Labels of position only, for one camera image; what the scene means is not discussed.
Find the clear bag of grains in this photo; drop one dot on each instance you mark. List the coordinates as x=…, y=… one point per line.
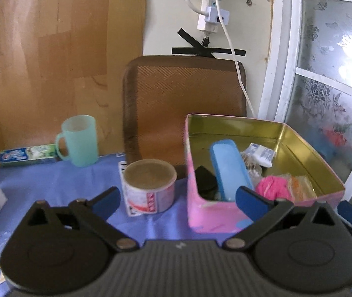
x=300, y=187

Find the white framed frosted window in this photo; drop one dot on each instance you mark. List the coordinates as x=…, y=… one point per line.
x=308, y=83

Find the teal plastic mug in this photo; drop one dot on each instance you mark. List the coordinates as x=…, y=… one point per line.
x=81, y=140

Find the pink fuzzy soft toy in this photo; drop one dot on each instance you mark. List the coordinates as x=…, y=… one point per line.
x=273, y=187

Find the blue patterned tablecloth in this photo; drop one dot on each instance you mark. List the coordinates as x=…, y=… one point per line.
x=61, y=182

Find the pink macaron biscuit tin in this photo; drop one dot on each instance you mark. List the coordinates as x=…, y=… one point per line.
x=294, y=156

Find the small paper-labelled tin can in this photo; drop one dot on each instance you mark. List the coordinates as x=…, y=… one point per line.
x=149, y=186

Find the green blue toothpaste box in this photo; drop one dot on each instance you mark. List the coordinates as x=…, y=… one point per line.
x=28, y=155

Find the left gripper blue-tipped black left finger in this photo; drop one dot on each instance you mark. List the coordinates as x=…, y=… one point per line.
x=93, y=214

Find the white printed sachet pack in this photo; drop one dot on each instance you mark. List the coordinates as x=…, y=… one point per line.
x=261, y=155

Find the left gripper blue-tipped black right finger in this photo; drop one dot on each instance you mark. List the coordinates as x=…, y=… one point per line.
x=265, y=215

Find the blue plastic case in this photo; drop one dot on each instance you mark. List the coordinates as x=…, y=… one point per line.
x=229, y=168

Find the small black object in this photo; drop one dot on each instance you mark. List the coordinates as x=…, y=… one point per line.
x=206, y=183

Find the brown woven tray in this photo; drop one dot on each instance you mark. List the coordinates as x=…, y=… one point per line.
x=159, y=92

